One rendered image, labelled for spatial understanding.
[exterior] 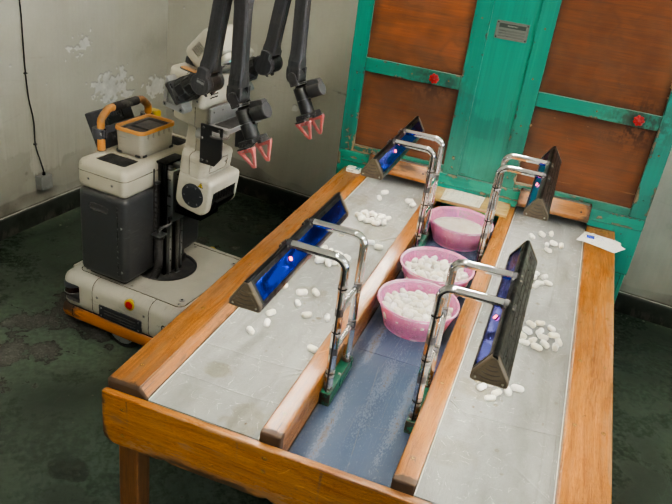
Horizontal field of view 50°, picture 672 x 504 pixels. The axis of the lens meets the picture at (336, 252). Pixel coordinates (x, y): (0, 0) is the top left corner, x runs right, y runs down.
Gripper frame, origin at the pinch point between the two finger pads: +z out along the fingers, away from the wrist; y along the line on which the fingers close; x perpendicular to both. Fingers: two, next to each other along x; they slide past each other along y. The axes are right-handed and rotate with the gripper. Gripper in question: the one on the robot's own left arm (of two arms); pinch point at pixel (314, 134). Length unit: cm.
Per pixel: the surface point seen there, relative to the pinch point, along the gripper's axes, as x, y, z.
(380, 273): -38, -51, 45
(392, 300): -43, -59, 52
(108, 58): 161, 75, -65
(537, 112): -79, 44, 19
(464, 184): -42, 41, 42
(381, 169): -43, -37, 13
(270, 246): -3, -58, 27
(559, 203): -80, 40, 58
